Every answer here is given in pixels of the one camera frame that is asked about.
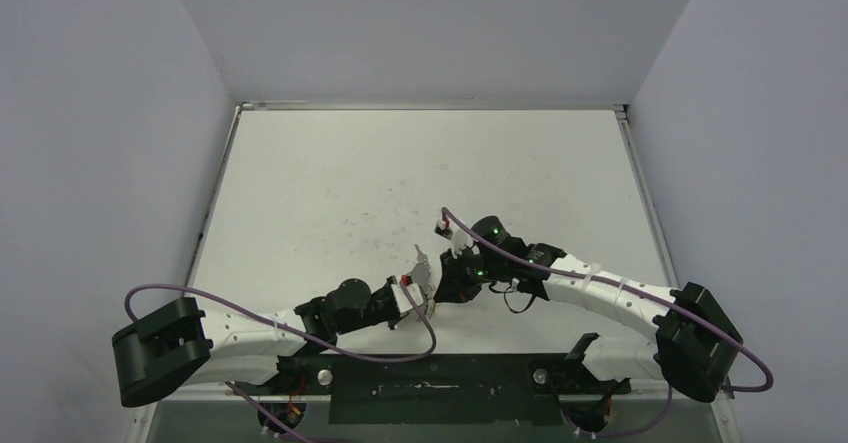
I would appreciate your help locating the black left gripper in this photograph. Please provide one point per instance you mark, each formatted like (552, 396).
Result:
(387, 287)

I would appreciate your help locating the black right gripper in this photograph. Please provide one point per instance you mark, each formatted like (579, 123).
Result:
(453, 280)

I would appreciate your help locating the silver carabiner keyring with rings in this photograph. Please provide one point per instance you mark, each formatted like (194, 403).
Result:
(422, 275)

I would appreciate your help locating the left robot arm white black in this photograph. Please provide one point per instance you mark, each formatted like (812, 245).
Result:
(200, 338)

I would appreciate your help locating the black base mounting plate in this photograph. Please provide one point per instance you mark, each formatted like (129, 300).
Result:
(441, 389)

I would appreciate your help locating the aluminium front rail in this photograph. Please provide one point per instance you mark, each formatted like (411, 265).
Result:
(679, 382)

